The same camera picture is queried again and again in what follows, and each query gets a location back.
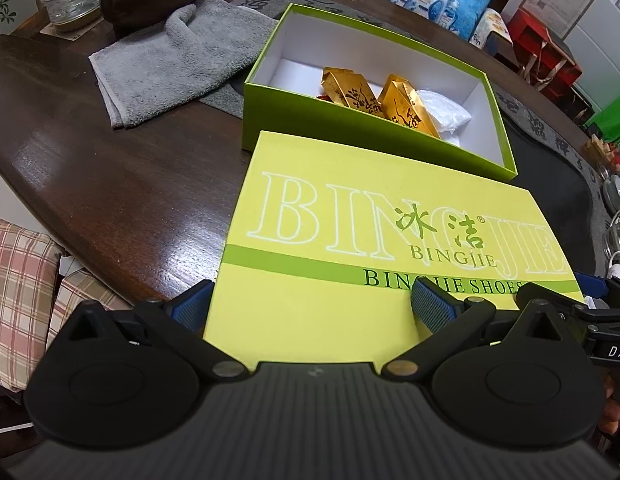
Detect blue printed pillow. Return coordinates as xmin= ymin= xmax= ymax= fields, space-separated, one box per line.
xmin=390 ymin=0 xmax=496 ymax=41

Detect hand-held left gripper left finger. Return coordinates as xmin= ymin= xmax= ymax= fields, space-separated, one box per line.
xmin=65 ymin=280 xmax=248 ymax=380

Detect white plastic packet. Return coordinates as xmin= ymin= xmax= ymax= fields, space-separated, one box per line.
xmin=415 ymin=90 xmax=474 ymax=148

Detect gold tea packet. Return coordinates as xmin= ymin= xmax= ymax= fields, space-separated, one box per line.
xmin=321 ymin=66 xmax=384 ymax=117
xmin=379 ymin=75 xmax=441 ymax=139

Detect person's right hand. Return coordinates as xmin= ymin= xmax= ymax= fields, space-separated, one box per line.
xmin=597 ymin=375 xmax=620 ymax=436

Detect grey towel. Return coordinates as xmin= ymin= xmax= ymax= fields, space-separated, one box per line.
xmin=88 ymin=0 xmax=281 ymax=131

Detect green shopping bag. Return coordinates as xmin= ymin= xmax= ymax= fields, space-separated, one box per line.
xmin=584 ymin=95 xmax=620 ymax=143

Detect pale blue lidded tea bowl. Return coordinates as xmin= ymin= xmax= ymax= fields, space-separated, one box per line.
xmin=602 ymin=170 xmax=620 ymax=212

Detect plaid cushion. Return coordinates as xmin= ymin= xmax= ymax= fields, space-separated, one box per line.
xmin=45 ymin=267 xmax=134 ymax=351
xmin=0 ymin=215 xmax=63 ymax=392

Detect white printed bag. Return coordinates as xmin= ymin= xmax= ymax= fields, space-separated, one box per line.
xmin=470 ymin=8 xmax=513 ymax=54

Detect small wooden box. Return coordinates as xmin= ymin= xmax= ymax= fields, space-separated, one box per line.
xmin=582 ymin=135 xmax=611 ymax=162

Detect green cardboard box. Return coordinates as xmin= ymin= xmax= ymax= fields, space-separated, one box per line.
xmin=241 ymin=2 xmax=518 ymax=182

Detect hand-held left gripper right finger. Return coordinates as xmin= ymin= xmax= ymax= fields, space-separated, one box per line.
xmin=385 ymin=279 xmax=570 ymax=380

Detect red gift boxes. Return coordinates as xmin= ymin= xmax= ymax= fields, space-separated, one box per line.
xmin=507 ymin=10 xmax=584 ymax=92

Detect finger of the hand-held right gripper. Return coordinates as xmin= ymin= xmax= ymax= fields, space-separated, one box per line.
xmin=572 ymin=271 xmax=620 ymax=317

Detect glass pitcher with water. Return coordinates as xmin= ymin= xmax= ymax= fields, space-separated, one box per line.
xmin=602 ymin=210 xmax=620 ymax=262

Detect yellow-green box lid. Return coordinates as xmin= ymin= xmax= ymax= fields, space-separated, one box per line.
xmin=202 ymin=130 xmax=585 ymax=373

